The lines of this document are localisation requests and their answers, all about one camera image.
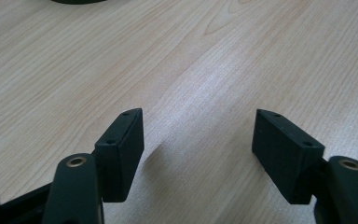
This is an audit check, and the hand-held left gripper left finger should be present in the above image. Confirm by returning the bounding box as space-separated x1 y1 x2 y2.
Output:
94 107 145 203

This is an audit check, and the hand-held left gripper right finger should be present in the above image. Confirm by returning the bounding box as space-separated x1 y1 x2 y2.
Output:
251 108 326 205

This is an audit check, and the black key stand with tray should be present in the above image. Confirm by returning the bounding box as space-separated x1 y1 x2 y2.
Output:
49 0 108 6

